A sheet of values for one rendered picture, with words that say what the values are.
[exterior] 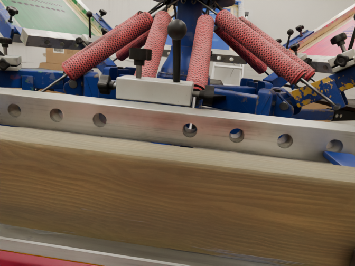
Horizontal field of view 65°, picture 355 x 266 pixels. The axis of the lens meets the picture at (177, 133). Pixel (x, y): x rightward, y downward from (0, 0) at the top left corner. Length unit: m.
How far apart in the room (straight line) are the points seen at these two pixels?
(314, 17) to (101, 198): 4.45
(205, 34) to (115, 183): 0.63
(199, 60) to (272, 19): 3.77
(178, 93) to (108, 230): 0.29
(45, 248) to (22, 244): 0.02
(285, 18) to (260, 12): 0.35
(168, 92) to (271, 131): 0.17
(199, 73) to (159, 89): 0.21
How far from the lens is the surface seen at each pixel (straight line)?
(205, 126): 0.40
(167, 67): 0.97
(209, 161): 0.17
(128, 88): 0.46
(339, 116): 1.59
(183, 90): 0.45
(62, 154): 0.19
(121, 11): 4.54
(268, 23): 4.40
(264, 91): 0.81
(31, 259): 0.27
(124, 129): 0.42
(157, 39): 0.75
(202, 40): 0.74
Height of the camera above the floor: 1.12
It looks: 16 degrees down
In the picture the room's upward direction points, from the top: 5 degrees clockwise
